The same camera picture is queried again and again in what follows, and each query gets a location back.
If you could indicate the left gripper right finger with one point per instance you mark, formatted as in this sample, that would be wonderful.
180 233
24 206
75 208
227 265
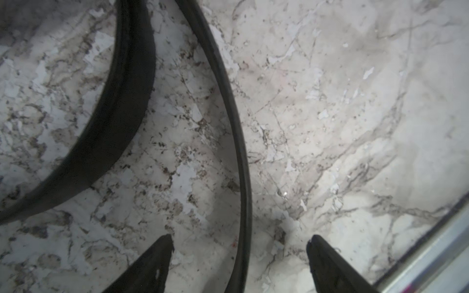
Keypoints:
331 272

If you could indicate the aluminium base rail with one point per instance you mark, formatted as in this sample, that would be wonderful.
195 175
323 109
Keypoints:
439 260

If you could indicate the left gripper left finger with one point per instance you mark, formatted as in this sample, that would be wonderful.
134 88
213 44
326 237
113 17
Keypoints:
148 274

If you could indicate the black belt coil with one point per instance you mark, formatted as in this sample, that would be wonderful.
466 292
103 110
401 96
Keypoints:
118 116

